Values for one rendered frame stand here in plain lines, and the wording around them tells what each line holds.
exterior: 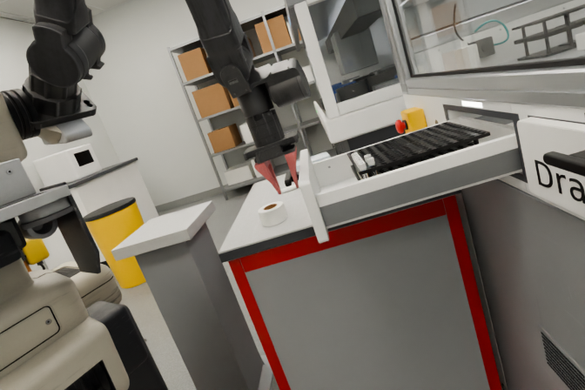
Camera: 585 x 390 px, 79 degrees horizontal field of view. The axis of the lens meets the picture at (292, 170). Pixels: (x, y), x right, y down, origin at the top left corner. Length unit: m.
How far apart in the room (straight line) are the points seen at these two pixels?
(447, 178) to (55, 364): 0.67
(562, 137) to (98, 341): 0.74
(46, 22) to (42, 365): 0.51
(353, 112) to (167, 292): 0.98
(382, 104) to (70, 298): 1.22
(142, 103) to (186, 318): 4.31
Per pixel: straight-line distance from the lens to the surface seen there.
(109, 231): 3.11
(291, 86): 0.61
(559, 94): 0.53
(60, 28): 0.65
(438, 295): 1.00
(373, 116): 1.51
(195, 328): 1.44
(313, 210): 0.57
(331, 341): 1.02
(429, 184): 0.61
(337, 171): 0.82
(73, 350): 0.72
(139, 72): 5.45
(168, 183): 5.53
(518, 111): 0.62
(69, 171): 4.19
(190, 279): 1.34
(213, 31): 0.58
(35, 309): 0.73
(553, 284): 0.73
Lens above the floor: 1.07
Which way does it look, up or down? 12 degrees down
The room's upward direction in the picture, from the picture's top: 19 degrees counter-clockwise
